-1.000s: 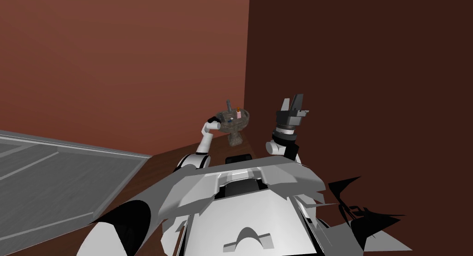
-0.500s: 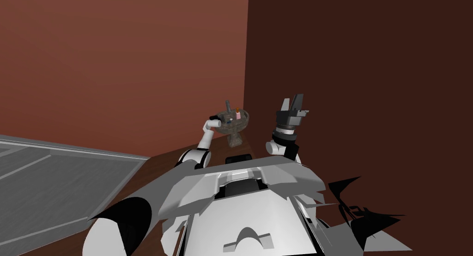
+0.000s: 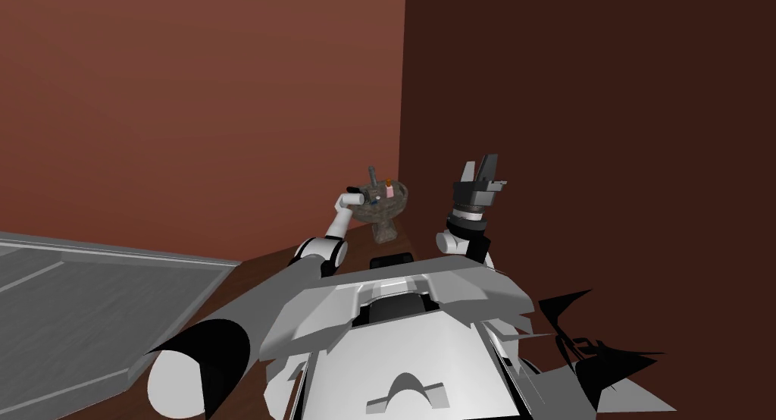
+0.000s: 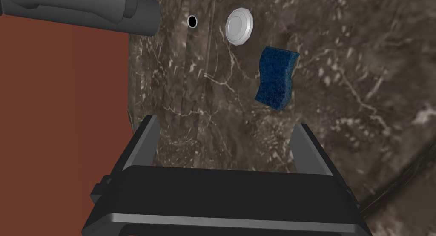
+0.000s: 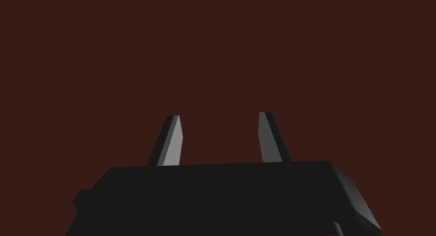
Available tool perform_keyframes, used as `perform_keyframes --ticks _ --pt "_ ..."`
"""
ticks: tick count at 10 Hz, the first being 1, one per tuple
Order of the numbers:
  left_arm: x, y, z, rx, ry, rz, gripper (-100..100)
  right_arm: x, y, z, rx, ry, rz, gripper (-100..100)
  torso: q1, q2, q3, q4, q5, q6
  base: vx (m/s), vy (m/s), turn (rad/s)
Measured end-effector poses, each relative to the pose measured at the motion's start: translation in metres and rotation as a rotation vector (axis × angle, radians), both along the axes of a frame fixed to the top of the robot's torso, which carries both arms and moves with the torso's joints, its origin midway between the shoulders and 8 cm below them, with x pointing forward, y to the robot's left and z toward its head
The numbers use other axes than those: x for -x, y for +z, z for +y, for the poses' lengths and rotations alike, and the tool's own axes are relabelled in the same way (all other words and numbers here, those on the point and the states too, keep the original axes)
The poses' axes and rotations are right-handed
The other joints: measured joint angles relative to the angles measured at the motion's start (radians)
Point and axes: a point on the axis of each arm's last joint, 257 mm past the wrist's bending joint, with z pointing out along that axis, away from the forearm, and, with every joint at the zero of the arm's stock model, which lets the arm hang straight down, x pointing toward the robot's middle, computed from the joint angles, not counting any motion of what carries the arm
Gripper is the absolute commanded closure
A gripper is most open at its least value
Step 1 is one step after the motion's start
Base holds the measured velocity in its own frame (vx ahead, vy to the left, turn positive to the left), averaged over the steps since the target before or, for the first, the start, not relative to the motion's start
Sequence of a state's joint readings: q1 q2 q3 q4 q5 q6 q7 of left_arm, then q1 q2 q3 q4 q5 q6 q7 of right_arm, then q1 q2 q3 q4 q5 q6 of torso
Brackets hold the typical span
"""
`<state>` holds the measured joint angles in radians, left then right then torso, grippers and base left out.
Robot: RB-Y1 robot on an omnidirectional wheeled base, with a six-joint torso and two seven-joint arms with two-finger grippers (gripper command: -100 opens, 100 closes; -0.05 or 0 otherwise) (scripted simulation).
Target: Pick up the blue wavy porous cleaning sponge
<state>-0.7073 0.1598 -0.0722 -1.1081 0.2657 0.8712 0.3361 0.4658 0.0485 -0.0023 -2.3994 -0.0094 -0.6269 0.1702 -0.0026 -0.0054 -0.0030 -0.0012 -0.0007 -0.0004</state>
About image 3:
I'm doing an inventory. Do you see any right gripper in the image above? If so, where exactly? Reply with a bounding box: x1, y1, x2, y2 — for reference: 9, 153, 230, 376
452, 153, 508, 214

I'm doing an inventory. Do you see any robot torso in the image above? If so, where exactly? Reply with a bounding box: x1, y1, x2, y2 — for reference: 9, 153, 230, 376
260, 253, 537, 420

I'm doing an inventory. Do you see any stone pedestal sink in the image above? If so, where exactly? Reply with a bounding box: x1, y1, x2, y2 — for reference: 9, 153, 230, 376
351, 177, 410, 245

